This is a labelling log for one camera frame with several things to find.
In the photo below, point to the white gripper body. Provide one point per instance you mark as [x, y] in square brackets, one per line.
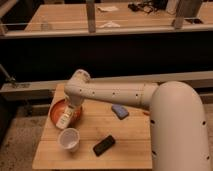
[73, 101]

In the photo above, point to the white labelled bottle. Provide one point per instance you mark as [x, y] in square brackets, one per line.
[65, 118]

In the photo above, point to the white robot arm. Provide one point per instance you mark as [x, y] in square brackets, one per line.
[178, 126]

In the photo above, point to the orange ceramic bowl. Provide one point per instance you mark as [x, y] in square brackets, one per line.
[58, 108]

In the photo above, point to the white plastic cup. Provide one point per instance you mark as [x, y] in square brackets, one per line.
[69, 139]

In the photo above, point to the blue sponge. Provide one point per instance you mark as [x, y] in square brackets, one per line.
[120, 111]

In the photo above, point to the small wooden table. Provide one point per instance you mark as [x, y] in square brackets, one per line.
[132, 148]

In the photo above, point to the black rectangular block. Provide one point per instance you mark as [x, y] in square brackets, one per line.
[104, 145]

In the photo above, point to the orange small object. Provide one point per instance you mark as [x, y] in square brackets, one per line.
[146, 113]

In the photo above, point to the clear plastic cup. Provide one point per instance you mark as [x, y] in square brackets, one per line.
[44, 24]

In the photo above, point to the long wooden workbench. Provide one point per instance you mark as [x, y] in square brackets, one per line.
[71, 20]

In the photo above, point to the white crumpled paper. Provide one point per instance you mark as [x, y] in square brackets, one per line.
[110, 24]

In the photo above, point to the white paper sheet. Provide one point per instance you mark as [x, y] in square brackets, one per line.
[107, 8]

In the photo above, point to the grey metal post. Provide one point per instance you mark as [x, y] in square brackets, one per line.
[187, 10]
[90, 7]

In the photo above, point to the grey metal post right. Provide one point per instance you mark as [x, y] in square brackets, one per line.
[187, 10]

